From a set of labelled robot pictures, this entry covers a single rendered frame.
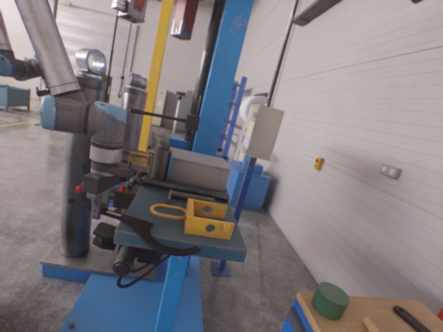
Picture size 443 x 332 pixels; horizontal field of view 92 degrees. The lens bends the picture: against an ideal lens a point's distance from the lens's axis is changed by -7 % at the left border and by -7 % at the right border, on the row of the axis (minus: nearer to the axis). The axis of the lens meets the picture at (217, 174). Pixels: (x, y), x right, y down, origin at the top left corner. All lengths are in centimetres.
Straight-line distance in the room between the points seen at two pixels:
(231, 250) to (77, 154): 130
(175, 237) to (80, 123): 42
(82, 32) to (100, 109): 1291
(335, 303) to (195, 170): 81
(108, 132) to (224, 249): 49
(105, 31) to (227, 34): 1180
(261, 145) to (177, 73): 1074
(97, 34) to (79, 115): 1265
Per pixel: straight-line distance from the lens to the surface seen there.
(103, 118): 71
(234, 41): 163
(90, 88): 170
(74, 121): 72
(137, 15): 161
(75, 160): 178
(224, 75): 159
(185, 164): 118
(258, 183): 383
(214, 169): 119
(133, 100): 297
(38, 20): 89
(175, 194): 100
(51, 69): 87
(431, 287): 203
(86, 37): 1349
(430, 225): 203
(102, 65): 180
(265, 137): 184
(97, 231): 173
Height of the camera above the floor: 146
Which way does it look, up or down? 15 degrees down
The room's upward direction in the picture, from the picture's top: 14 degrees clockwise
